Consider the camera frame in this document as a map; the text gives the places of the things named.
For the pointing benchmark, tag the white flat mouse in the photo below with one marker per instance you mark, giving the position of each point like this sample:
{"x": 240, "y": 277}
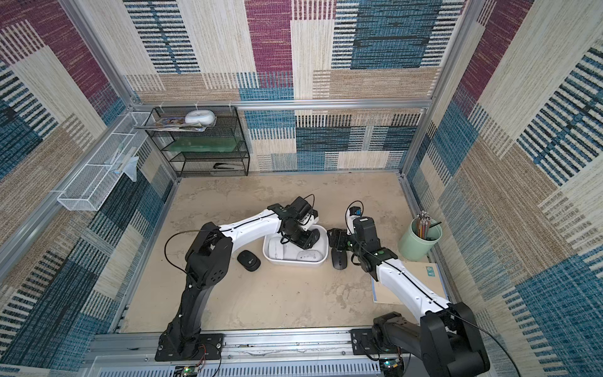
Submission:
{"x": 309, "y": 256}

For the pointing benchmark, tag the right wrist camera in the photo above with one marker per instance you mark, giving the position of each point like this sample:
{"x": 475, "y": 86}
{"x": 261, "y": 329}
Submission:
{"x": 353, "y": 211}

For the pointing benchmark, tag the white plastic storage box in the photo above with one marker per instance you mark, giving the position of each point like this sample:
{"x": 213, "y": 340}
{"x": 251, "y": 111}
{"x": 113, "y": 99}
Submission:
{"x": 292, "y": 251}

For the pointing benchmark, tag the pencils bundle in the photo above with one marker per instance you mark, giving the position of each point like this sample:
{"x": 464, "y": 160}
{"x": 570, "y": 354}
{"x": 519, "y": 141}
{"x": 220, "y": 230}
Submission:
{"x": 424, "y": 225}

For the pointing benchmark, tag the green circuit board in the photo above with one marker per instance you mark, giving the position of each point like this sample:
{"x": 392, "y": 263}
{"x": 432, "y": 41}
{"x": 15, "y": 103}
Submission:
{"x": 186, "y": 371}

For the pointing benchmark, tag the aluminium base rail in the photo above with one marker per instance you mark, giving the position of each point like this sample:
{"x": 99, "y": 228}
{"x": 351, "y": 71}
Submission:
{"x": 271, "y": 352}

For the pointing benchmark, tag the white vertical mouse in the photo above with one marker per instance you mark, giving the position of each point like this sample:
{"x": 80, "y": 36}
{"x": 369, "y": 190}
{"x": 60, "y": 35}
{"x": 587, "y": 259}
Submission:
{"x": 276, "y": 248}

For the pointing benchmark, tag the green sheet on shelf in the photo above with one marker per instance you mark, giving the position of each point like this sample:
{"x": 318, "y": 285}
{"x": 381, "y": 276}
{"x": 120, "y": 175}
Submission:
{"x": 192, "y": 144}

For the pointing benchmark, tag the white wire wall basket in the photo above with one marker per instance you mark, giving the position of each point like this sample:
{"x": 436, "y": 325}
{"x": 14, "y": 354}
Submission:
{"x": 94, "y": 181}

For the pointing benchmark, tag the green pencil cup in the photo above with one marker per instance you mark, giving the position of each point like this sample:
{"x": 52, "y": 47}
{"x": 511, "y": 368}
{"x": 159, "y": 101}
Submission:
{"x": 412, "y": 247}

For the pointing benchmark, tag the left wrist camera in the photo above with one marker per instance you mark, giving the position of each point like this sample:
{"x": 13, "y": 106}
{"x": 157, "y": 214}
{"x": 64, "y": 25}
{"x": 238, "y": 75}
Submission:
{"x": 304, "y": 213}

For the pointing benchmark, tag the magazine on shelf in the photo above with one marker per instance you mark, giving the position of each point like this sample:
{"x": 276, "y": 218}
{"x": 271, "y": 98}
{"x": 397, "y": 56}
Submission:
{"x": 172, "y": 124}

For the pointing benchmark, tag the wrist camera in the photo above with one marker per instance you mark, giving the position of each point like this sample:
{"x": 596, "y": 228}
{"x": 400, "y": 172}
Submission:
{"x": 304, "y": 213}
{"x": 353, "y": 211}

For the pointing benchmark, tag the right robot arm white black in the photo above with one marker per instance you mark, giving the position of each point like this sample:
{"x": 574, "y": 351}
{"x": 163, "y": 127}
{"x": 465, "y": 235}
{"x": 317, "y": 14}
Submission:
{"x": 446, "y": 339}

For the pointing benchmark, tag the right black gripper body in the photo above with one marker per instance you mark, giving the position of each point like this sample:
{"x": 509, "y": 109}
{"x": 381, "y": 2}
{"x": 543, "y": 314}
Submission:
{"x": 339, "y": 238}

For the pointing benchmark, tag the black mouse with logo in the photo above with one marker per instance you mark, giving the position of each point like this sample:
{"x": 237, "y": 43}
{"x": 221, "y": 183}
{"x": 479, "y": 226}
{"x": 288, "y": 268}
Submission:
{"x": 339, "y": 259}

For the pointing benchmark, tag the black wire shelf rack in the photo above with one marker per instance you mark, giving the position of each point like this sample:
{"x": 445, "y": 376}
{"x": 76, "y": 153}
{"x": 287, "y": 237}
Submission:
{"x": 200, "y": 164}

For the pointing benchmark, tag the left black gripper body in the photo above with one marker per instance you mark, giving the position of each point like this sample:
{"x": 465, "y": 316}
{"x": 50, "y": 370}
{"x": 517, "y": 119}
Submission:
{"x": 298, "y": 236}

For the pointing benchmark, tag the black stapler on shelf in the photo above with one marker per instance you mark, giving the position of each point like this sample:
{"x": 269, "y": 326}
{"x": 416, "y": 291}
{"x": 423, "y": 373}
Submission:
{"x": 228, "y": 167}

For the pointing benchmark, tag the paper cone in basket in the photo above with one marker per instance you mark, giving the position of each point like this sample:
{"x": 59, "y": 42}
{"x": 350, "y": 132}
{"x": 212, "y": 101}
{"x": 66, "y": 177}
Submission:
{"x": 127, "y": 164}

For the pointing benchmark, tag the white round device on shelf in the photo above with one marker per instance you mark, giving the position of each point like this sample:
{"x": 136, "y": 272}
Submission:
{"x": 202, "y": 118}

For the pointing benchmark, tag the black mouse oval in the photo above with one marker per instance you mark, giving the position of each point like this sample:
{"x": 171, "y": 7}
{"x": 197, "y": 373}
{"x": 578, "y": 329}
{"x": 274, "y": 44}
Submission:
{"x": 309, "y": 238}

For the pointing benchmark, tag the brown notebook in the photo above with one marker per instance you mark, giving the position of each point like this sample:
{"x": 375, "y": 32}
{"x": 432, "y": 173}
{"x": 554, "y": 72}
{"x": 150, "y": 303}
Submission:
{"x": 427, "y": 273}

